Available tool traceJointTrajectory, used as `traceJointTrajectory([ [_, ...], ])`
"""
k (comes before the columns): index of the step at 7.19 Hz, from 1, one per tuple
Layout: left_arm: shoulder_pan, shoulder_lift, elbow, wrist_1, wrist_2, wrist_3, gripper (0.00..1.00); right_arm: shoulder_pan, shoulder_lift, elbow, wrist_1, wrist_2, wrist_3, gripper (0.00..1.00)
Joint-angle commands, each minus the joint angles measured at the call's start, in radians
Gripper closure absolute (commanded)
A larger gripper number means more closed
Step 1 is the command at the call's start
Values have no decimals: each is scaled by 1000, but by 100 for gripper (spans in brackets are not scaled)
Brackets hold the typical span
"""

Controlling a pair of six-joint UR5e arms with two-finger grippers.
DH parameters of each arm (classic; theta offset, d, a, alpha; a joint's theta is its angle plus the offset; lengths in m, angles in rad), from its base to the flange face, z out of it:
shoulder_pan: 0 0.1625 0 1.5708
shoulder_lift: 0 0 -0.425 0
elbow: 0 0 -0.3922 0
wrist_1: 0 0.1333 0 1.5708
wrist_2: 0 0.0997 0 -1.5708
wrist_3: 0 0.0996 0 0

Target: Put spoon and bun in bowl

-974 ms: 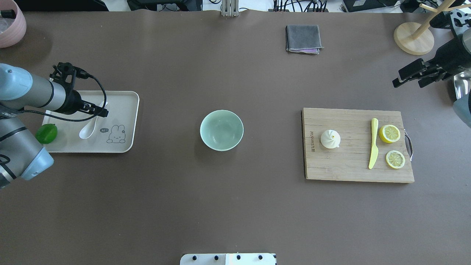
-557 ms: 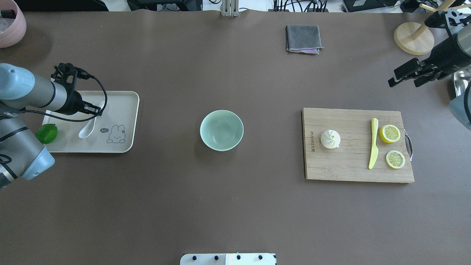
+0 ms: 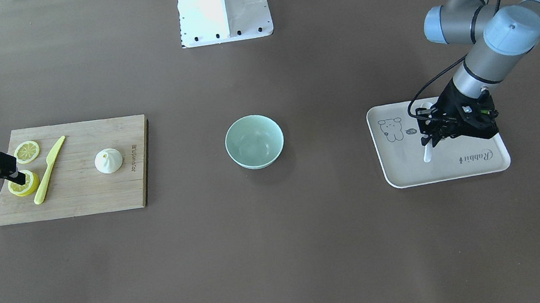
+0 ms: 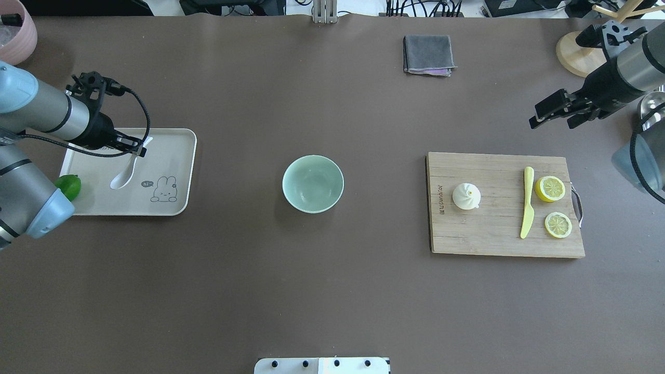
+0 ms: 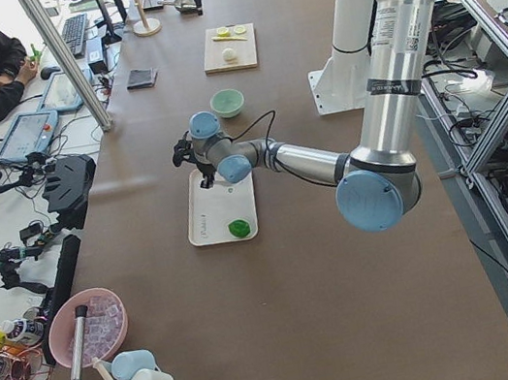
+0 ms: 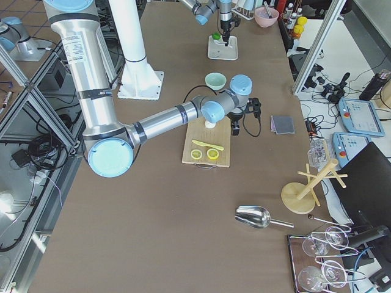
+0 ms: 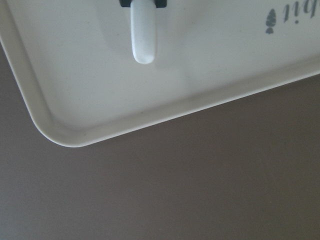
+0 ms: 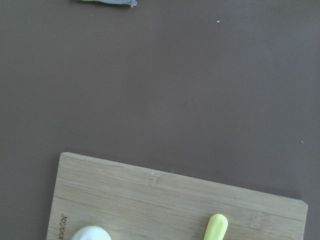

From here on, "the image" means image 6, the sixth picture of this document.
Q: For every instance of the yellow plastic knife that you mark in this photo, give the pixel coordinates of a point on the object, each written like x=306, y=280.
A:
x=204, y=144

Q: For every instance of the clear plastic container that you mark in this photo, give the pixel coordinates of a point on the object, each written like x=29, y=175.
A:
x=319, y=154

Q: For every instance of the white plastic spoon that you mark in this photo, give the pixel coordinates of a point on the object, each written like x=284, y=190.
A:
x=220, y=42

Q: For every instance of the mint green bowl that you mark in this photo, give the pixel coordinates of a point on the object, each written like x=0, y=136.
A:
x=215, y=80

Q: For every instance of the lower blue teach pendant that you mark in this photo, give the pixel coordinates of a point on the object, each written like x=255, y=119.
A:
x=347, y=145

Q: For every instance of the white steamed bun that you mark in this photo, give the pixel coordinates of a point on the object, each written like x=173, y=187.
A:
x=209, y=125

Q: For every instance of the wooden mug tree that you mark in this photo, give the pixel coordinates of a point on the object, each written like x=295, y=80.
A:
x=300, y=198

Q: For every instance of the blue teach pendant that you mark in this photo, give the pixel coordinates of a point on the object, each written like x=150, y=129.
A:
x=347, y=145
x=359, y=116

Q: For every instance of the black water bottle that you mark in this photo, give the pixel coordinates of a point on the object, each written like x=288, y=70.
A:
x=376, y=83

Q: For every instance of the wine glass rack tray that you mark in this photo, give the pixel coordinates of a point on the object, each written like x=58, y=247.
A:
x=316, y=261

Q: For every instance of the upper blue teach pendant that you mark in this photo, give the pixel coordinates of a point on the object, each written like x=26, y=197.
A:
x=359, y=116

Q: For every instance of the green lime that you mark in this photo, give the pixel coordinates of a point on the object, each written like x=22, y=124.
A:
x=216, y=36

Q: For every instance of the pink bowl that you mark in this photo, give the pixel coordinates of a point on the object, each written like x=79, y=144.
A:
x=262, y=18

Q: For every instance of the yellow toy fruits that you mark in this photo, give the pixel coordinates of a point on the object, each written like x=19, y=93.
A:
x=299, y=27

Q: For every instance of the wooden cutting board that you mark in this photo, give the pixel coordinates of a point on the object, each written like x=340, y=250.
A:
x=220, y=135

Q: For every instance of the cream rabbit tray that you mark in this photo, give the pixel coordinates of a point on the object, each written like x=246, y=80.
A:
x=217, y=52

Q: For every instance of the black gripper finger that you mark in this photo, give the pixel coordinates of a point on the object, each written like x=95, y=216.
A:
x=226, y=36
x=235, y=128

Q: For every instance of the grey folded cloth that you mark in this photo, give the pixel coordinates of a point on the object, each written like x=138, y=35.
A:
x=282, y=124

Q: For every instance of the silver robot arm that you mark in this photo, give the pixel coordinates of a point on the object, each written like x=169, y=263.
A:
x=203, y=12
x=109, y=143

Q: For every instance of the metal scoop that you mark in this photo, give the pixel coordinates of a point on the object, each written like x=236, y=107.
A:
x=257, y=217

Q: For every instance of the black monitor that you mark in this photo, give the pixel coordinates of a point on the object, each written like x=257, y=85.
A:
x=366, y=197

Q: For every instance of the lemon half upper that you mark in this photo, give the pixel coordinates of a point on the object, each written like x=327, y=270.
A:
x=212, y=154

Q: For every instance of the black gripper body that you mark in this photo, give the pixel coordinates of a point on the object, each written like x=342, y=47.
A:
x=225, y=25
x=236, y=116

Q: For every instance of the aluminium frame post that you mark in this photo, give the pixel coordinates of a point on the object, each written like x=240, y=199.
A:
x=325, y=28

